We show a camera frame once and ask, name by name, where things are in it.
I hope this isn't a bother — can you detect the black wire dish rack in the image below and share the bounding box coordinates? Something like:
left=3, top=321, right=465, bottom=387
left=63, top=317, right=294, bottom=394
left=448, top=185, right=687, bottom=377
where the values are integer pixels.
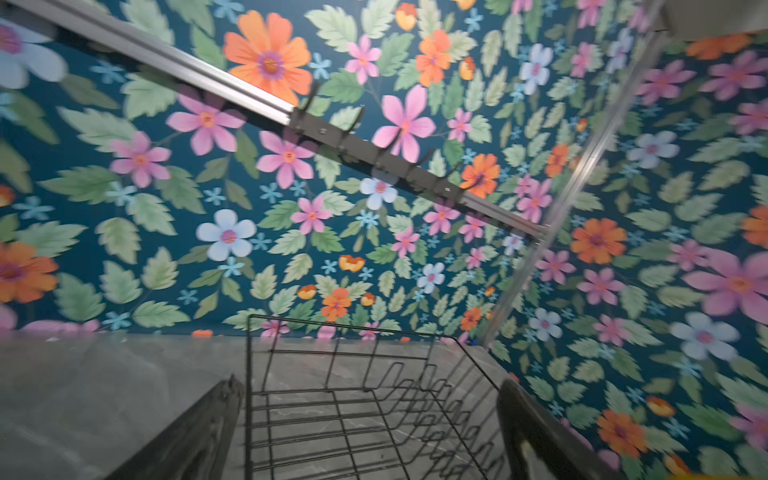
left=243, top=313, right=511, bottom=479

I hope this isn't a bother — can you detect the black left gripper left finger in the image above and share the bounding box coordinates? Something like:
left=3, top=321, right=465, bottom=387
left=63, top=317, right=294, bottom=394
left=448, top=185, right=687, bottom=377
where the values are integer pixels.
left=106, top=376, right=245, bottom=480

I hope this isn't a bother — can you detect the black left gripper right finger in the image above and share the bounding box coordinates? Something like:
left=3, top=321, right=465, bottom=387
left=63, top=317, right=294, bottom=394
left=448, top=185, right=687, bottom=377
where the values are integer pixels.
left=496, top=379, right=624, bottom=480

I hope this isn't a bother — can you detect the black wall hook rail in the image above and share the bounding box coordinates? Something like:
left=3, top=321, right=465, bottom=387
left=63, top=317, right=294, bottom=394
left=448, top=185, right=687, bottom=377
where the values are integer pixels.
left=288, top=83, right=489, bottom=212

